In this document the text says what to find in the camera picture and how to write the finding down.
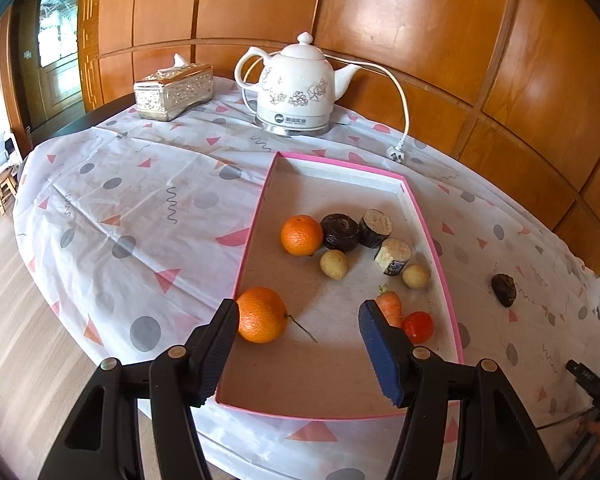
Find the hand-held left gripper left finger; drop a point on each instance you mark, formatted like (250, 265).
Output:
(220, 345)

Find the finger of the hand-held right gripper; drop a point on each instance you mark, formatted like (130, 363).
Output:
(585, 376)

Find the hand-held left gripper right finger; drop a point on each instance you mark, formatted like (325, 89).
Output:
(380, 350)

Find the small carrot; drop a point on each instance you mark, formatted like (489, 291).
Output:
(392, 310)

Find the small red tomato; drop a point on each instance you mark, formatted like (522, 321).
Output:
(418, 326)

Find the large orange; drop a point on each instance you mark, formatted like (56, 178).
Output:
(261, 316)
(301, 235)

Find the pink-edged shallow cardboard tray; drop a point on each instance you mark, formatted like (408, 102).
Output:
(330, 360)

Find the small yellow round fruit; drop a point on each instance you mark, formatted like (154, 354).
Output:
(416, 276)
(334, 265)

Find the cut sugarcane piece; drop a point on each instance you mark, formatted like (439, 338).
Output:
(376, 228)
(394, 258)

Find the small dark wrinkled lump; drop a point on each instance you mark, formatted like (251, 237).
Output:
(504, 291)

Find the dark round fruit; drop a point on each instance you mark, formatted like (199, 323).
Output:
(340, 233)

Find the white patterned tablecloth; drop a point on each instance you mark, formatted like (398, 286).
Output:
(130, 200)

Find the silver kettle base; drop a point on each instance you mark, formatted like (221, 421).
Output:
(292, 127)

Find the ornate silver tissue box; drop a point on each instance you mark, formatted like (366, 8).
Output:
(172, 92)

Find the small wooden stool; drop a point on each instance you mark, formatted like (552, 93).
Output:
(5, 187)

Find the white floral ceramic kettle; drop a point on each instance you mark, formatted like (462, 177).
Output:
(295, 85)

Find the white tissue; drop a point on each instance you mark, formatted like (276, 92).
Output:
(181, 61)

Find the wooden door with glass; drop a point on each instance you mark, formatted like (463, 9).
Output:
(55, 75)

